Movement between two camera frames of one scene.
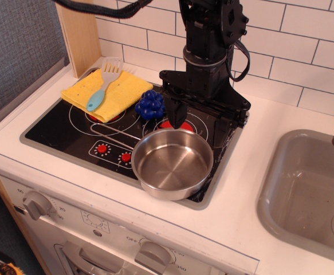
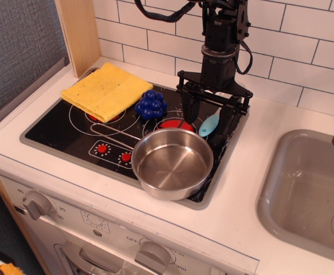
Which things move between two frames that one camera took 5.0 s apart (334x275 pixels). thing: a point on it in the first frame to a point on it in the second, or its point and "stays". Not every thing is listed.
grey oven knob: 153,255 stays
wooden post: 79,31 stays
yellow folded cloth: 108,95 stays
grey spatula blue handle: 111,68 to 209,124
